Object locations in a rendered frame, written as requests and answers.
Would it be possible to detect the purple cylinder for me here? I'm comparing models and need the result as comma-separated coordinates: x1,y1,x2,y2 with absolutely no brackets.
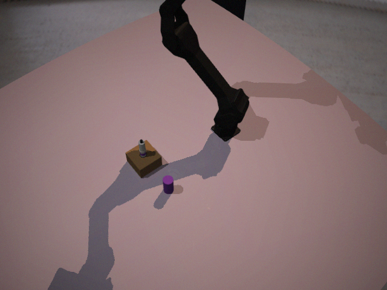
163,176,174,194

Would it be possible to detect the tan square block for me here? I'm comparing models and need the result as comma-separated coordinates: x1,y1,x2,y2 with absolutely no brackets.
125,140,162,178

